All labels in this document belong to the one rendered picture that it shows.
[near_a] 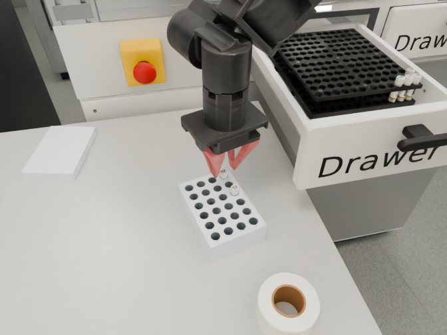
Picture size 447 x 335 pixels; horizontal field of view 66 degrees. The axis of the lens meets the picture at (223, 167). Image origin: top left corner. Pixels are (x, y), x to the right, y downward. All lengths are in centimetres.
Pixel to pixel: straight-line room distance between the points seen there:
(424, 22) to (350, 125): 47
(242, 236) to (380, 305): 99
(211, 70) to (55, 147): 38
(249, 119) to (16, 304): 37
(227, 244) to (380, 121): 25
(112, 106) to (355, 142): 49
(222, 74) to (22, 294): 37
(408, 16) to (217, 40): 53
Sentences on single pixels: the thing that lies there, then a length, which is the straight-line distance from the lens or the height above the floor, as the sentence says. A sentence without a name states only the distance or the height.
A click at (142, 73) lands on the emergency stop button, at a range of 63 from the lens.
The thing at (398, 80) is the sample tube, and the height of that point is 91.
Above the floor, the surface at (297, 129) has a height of 87.
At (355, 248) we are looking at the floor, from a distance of 149.
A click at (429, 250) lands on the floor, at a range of 161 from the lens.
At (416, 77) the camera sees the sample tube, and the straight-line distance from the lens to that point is 62.
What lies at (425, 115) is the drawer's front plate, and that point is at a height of 92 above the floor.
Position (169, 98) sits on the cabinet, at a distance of 75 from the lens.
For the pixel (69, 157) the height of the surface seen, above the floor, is 78.
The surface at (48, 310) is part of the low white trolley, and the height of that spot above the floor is 76.
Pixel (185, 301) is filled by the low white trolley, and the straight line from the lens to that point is 46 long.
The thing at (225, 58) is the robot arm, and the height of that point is 101.
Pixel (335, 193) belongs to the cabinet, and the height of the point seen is 36.
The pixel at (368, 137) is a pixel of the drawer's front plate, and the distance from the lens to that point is 48.
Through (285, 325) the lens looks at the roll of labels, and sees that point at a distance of 41.
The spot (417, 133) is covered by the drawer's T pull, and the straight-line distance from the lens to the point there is 49.
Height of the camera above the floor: 118
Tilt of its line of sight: 44 degrees down
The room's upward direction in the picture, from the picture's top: straight up
